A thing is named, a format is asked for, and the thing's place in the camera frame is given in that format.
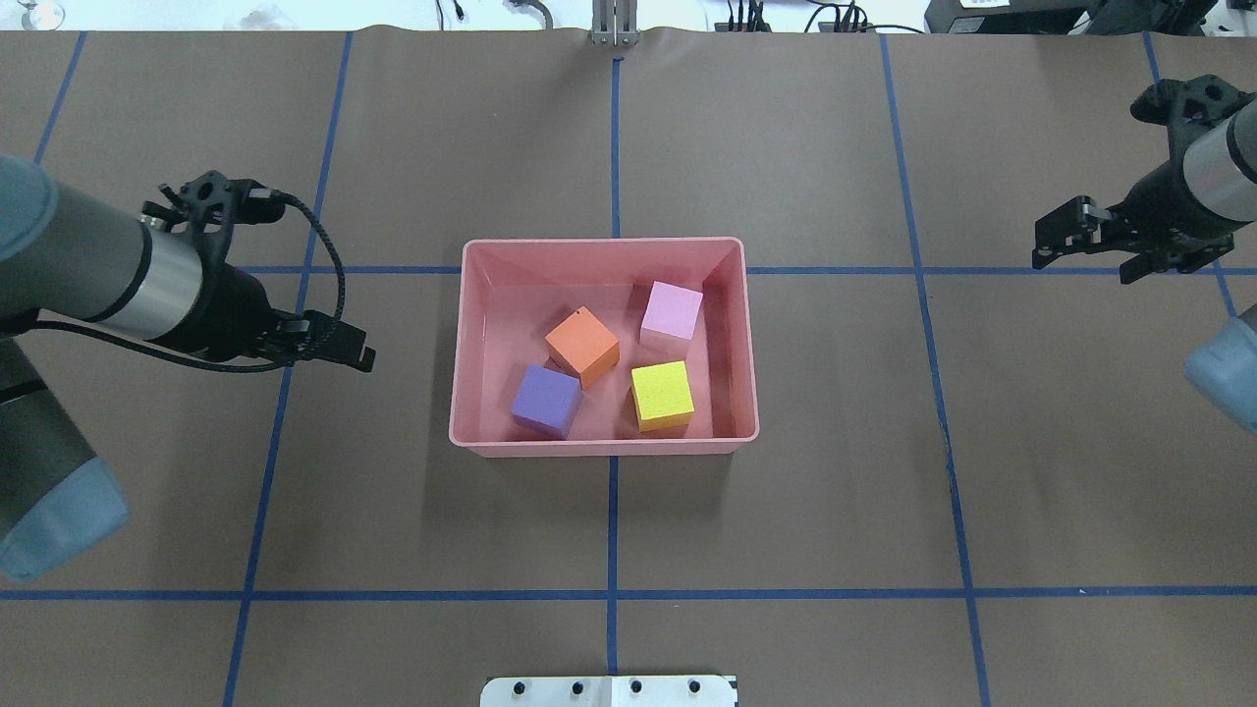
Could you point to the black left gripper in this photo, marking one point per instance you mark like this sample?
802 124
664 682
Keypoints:
229 309

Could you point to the yellow foam block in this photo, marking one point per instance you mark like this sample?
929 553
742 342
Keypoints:
662 397

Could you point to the aluminium frame post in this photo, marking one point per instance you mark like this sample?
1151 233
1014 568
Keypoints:
614 23

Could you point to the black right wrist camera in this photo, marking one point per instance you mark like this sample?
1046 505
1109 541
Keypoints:
1188 109

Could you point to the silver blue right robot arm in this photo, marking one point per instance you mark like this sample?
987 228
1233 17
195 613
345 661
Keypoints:
1218 169

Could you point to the pink foam block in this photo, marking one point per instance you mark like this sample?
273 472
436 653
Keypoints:
669 322

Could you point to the orange foam block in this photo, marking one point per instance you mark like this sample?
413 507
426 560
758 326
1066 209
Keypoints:
584 347

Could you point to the purple foam block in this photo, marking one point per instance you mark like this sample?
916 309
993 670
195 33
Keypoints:
547 401

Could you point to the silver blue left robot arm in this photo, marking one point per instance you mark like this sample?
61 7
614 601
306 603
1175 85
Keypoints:
158 283

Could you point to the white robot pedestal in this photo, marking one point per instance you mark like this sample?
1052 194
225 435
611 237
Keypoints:
641 690

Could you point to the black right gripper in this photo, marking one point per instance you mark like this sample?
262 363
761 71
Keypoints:
1159 208

